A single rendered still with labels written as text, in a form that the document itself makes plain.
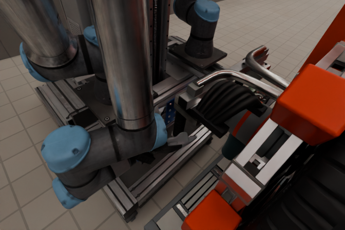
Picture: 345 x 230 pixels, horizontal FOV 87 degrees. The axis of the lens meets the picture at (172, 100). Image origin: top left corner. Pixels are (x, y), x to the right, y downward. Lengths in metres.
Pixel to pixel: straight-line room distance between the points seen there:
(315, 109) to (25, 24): 0.45
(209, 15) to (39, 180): 1.43
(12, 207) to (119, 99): 1.33
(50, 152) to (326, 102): 0.39
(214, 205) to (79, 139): 0.29
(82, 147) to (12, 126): 1.65
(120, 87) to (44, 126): 1.58
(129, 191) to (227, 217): 0.76
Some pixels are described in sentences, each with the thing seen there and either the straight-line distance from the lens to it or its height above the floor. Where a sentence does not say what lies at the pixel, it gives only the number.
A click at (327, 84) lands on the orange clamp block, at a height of 1.15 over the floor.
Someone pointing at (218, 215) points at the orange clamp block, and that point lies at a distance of 0.42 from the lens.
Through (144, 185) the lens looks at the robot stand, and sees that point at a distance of 1.12.
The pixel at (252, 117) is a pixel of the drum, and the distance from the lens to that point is 0.56.
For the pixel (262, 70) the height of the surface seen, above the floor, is 1.01.
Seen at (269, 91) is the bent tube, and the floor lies 1.01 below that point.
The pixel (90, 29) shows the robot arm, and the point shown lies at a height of 1.05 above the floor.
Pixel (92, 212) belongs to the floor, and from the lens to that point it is 1.37.
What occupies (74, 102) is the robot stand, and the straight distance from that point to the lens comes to 0.82.
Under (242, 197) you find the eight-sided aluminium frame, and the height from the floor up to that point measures 0.94.
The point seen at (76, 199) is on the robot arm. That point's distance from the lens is 0.46.
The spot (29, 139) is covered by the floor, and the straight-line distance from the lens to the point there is 1.81.
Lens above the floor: 1.28
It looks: 44 degrees down
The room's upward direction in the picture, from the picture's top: 7 degrees clockwise
